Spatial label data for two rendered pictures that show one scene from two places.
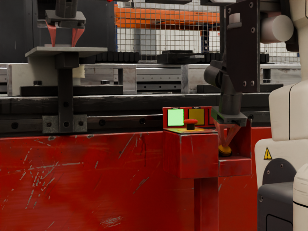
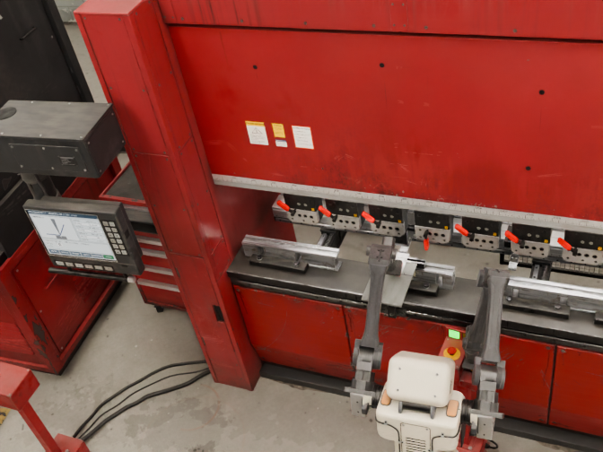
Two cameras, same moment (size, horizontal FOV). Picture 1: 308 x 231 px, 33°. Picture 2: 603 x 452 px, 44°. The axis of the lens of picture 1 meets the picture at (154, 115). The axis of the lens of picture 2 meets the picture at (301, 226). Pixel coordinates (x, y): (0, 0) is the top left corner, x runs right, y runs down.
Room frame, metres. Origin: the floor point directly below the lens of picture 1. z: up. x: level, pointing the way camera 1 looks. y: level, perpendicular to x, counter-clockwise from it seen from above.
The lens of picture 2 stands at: (-0.30, -1.25, 3.38)
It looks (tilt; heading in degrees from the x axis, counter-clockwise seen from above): 41 degrees down; 49
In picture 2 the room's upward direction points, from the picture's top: 12 degrees counter-clockwise
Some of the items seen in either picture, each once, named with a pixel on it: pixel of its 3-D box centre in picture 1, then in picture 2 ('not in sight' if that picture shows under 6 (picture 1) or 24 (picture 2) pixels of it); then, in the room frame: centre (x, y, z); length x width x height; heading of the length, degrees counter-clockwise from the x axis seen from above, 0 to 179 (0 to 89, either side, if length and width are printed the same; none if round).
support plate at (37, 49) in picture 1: (63, 52); (389, 282); (1.44, 0.25, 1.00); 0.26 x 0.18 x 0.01; 20
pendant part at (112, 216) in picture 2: not in sight; (88, 232); (0.66, 1.24, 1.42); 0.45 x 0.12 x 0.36; 115
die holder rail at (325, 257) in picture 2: not in sight; (291, 252); (1.39, 0.81, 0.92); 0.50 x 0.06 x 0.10; 110
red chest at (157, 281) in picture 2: not in sight; (180, 240); (1.40, 1.83, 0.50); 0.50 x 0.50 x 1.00; 20
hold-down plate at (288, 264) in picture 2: not in sight; (278, 264); (1.32, 0.84, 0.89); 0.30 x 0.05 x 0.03; 110
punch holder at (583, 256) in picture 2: not in sight; (584, 241); (1.84, -0.43, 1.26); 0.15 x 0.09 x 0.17; 110
